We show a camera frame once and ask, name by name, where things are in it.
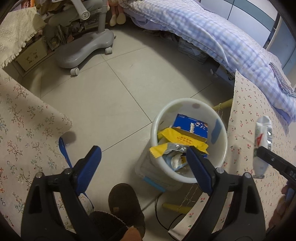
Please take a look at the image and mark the pink plush toy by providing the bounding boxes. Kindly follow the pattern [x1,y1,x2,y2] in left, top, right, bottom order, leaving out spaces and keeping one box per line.
[109,0,126,26]

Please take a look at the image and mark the yellow carton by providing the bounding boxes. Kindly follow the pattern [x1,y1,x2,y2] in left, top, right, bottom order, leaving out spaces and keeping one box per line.
[158,127,210,155]

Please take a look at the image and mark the yellow table leg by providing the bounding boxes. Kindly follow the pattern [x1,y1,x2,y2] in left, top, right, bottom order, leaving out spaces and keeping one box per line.
[162,202,192,215]
[213,98,233,112]

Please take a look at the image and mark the person's right hand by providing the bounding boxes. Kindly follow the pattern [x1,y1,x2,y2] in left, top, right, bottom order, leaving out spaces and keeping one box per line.
[269,184,293,229]

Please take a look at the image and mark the grey swivel chair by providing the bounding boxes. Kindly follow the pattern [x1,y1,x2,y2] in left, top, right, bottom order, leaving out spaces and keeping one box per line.
[45,0,115,76]

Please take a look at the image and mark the branch print floral cloth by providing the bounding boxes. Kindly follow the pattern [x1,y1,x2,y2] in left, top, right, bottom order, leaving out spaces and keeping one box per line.
[0,68,93,234]

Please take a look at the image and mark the blue door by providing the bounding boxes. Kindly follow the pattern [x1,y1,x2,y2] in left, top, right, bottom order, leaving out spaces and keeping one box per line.
[266,19,294,70]

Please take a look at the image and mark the blue and white wardrobe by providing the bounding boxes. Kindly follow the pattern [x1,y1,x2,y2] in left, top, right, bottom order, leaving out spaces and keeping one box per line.
[199,0,281,49]

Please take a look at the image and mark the blue carton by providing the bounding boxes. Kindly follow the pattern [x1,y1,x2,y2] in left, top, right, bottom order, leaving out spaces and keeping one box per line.
[171,113,210,142]

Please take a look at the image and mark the white plastic bin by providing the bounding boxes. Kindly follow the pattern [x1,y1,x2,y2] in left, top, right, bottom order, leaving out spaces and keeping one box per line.
[135,98,229,193]

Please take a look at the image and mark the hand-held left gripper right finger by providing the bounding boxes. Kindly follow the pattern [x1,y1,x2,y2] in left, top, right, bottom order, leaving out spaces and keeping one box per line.
[183,147,266,241]

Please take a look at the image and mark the brown slipper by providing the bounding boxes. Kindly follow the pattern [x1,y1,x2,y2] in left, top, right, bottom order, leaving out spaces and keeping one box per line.
[108,183,146,241]
[89,211,130,241]

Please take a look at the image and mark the cream lace cloth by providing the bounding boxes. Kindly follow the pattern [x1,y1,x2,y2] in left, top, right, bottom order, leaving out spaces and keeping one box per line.
[0,6,47,69]

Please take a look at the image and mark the black cable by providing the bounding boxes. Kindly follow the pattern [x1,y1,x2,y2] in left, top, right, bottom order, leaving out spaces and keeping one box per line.
[154,195,185,232]

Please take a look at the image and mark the white squeeze tube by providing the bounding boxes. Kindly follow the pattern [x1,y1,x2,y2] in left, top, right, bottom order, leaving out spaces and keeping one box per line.
[252,115,273,179]

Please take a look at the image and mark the grey patterned box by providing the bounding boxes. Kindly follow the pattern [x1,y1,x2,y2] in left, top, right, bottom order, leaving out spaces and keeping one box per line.
[178,37,208,64]

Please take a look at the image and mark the folded striped cloth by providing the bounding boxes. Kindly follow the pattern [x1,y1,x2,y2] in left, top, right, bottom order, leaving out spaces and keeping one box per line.
[268,62,296,98]

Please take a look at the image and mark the bed with checked blue quilt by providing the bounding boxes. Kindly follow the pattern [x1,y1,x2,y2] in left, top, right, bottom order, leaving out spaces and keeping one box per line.
[119,0,296,130]

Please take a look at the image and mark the person's leg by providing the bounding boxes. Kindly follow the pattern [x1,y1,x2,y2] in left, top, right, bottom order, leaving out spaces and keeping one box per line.
[120,226,142,241]

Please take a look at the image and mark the cardboard box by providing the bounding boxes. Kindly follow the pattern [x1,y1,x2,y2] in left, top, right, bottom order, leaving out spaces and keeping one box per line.
[15,36,49,71]

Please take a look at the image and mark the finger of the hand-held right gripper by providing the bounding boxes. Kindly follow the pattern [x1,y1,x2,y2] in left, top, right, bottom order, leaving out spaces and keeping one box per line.
[256,146,296,181]

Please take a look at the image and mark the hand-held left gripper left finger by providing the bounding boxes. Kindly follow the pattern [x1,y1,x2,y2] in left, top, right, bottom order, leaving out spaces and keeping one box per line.
[20,146,102,241]

